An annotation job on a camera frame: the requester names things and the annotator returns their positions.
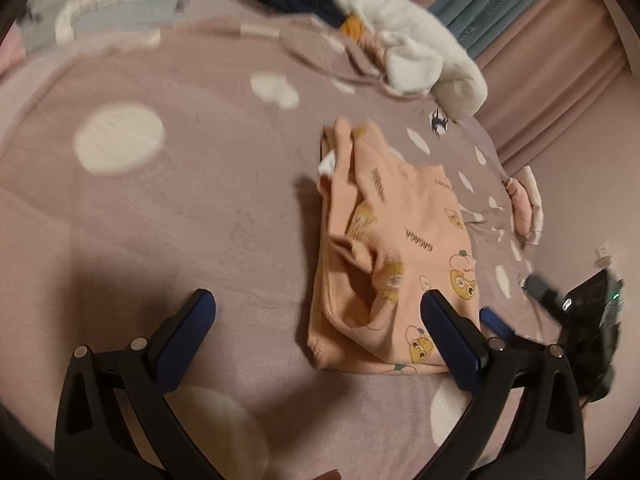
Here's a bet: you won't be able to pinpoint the pink curtain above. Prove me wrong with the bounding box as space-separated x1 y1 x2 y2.
400 0 632 173

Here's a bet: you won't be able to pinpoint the grey knit garment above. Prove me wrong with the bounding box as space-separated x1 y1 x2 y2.
22 0 201 53

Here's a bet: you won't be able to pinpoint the white fleece garment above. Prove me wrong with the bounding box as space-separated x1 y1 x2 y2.
320 0 488 117

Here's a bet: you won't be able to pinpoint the pink printed small pants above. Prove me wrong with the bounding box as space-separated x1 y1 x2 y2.
307 117 483 376

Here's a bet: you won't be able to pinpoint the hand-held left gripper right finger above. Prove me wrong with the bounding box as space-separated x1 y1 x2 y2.
420 289 587 480

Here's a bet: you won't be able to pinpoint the blue-grey curtain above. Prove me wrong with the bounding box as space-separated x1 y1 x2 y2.
427 0 571 58

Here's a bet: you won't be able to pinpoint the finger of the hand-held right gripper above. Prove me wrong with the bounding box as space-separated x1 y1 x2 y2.
479 307 515 341

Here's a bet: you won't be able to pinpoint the small pink white cloth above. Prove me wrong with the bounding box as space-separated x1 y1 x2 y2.
505 165 545 246

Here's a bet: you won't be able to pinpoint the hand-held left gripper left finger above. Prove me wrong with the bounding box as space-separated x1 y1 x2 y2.
54 289 221 480

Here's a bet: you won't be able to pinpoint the mauve polka dot blanket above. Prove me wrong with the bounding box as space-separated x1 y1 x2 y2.
0 0 571 480

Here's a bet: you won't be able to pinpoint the mustard yellow garment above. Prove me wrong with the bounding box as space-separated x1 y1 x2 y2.
259 0 364 41

